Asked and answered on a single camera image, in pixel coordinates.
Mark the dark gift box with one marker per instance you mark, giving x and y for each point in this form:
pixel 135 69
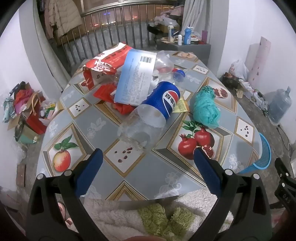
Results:
pixel 231 81

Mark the clear plastic container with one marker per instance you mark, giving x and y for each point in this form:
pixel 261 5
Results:
pixel 164 61

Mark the small white bottle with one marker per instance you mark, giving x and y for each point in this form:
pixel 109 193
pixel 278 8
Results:
pixel 180 39

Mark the red paper envelope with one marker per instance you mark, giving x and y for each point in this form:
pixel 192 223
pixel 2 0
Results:
pixel 105 92

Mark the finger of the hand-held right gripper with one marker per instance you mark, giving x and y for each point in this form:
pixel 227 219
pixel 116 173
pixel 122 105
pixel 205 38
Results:
pixel 282 169

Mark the beige padded jacket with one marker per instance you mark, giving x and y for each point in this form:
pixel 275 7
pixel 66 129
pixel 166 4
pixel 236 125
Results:
pixel 62 18

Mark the pink rolled mat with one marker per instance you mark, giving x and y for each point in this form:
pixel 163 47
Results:
pixel 259 60

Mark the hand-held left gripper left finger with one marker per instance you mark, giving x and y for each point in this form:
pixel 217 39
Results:
pixel 90 171

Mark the pile of paper bags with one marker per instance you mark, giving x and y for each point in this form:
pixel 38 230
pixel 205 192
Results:
pixel 34 109

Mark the blue white detergent bottle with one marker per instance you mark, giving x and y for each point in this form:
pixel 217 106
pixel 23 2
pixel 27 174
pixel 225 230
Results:
pixel 187 36

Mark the grey cabinet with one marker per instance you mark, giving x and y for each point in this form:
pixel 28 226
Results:
pixel 196 49

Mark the metal railing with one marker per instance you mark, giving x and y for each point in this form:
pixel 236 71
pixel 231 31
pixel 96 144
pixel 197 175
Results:
pixel 101 10

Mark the pink slipper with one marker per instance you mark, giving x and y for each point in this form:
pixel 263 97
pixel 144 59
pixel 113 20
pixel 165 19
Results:
pixel 63 208

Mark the red brick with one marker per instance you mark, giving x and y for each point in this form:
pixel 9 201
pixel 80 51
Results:
pixel 21 175

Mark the teal mesh net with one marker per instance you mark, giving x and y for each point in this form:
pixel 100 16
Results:
pixel 205 106

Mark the blue plastic basket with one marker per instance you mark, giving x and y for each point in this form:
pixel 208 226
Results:
pixel 263 153

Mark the red white paper bag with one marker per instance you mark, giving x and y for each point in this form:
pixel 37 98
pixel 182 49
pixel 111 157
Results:
pixel 108 58

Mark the purple cup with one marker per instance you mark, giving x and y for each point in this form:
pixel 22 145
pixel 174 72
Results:
pixel 204 36

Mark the empty blue water jug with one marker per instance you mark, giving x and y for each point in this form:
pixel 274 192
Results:
pixel 279 104

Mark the red plastic wrapper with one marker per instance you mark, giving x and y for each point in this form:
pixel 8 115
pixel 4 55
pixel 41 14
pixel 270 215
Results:
pixel 126 109

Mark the yellow paper slip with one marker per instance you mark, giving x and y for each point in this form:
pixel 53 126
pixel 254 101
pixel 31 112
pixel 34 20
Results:
pixel 181 106

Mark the white plastic bag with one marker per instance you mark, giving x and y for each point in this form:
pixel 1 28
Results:
pixel 238 69
pixel 166 20

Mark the pink cloth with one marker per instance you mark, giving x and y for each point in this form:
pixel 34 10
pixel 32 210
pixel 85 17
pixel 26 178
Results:
pixel 173 11

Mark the tall white plastic bottle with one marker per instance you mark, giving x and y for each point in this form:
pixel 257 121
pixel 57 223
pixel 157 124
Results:
pixel 171 32

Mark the large clear bottle blue label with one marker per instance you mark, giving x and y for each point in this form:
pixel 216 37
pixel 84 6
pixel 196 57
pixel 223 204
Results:
pixel 161 99

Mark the printed paperboard sheet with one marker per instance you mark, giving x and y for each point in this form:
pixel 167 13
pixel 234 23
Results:
pixel 134 78

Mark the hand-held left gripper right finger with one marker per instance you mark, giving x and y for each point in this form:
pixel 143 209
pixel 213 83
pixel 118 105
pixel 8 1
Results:
pixel 207 171

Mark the white curtain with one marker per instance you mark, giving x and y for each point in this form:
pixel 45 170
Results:
pixel 196 14

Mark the small bottle blue cap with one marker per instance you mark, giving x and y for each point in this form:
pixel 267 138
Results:
pixel 180 74

